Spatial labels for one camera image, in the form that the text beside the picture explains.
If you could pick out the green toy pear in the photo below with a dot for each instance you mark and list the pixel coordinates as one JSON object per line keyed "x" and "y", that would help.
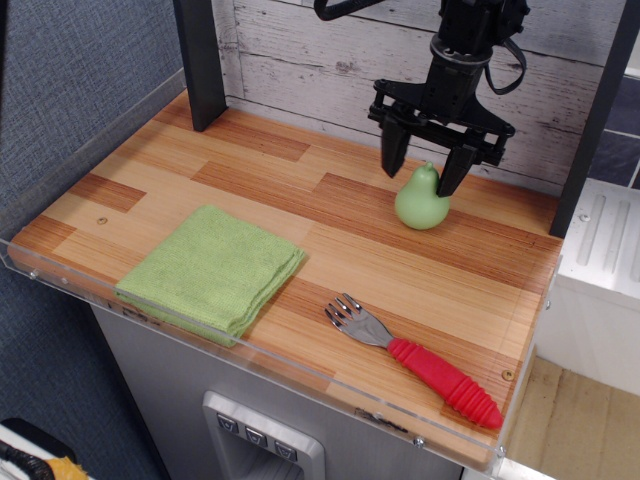
{"x": 417, "y": 204}

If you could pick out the right dark vertical post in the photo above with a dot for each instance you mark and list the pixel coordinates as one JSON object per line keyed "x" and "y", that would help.
{"x": 616, "y": 64}

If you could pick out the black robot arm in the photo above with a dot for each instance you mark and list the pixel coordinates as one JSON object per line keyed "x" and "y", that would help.
{"x": 473, "y": 25}

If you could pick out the dark vertical post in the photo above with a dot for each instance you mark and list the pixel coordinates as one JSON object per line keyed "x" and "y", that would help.
{"x": 616, "y": 64}
{"x": 201, "y": 61}

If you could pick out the white toy sink unit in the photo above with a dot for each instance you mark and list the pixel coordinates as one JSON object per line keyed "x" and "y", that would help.
{"x": 590, "y": 324}

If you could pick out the left dark vertical post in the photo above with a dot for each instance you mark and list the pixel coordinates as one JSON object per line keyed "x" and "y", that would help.
{"x": 201, "y": 61}

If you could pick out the green folded rag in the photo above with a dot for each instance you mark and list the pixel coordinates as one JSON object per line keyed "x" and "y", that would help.
{"x": 211, "y": 276}

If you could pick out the yellow black object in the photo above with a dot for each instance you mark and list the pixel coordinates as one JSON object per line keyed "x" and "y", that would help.
{"x": 28, "y": 452}

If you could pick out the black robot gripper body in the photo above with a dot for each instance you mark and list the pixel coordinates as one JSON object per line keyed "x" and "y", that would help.
{"x": 444, "y": 109}

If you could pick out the grey toy fridge cabinet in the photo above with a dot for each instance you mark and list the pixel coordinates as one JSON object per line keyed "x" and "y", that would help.
{"x": 168, "y": 372}

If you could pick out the red handled metal fork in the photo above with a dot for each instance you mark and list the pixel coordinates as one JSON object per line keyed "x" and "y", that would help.
{"x": 457, "y": 389}

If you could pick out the silver dispenser button panel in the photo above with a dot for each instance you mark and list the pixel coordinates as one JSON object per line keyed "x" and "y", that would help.
{"x": 251, "y": 445}

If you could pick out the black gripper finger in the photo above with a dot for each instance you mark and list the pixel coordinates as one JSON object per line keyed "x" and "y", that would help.
{"x": 394, "y": 143}
{"x": 458, "y": 163}

